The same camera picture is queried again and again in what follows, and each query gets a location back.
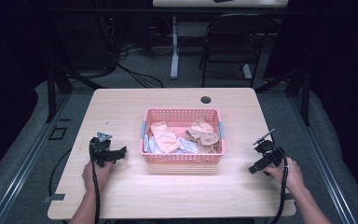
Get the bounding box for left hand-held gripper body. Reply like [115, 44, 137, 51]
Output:
[89, 132, 116, 168]

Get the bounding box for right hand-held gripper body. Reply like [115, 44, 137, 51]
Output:
[253, 128, 286, 169]

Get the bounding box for person's left hand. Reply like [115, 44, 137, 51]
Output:
[81, 160, 115, 194]

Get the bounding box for person's right hand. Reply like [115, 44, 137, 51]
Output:
[264, 157, 306, 194]

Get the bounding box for white sock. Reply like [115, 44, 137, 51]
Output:
[143, 133, 163, 155]

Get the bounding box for peach sock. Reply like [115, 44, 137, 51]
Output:
[150, 120, 181, 154]

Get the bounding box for tan sock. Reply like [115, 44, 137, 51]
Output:
[185, 128, 223, 154]

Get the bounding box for grey tape strip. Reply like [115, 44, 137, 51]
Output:
[42, 192, 66, 203]

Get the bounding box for pink plastic basket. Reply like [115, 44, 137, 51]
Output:
[139, 107, 227, 165]

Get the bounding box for light blue sock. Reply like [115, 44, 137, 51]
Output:
[176, 136, 200, 154]

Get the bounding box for pale pink sock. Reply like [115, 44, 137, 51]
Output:
[190, 118, 215, 133]

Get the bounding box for black metal stand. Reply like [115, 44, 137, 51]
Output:
[46, 63, 104, 124]
[255, 65, 312, 127]

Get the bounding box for white desk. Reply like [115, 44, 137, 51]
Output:
[151, 0, 290, 81]

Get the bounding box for black folding chair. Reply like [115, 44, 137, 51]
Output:
[199, 12, 277, 89]

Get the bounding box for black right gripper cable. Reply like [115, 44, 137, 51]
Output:
[269, 145, 291, 224]

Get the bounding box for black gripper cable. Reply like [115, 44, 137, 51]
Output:
[269, 145, 291, 224]
[90, 160, 102, 224]

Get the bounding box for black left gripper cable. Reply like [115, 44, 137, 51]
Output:
[90, 160, 102, 224]

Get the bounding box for thin black cable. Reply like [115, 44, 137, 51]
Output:
[48, 147, 73, 198]

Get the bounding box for metal floor rail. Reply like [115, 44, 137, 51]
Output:
[288, 92, 357, 224]
[0, 92, 73, 224]

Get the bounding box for black floor cables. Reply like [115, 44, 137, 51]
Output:
[115, 43, 165, 90]

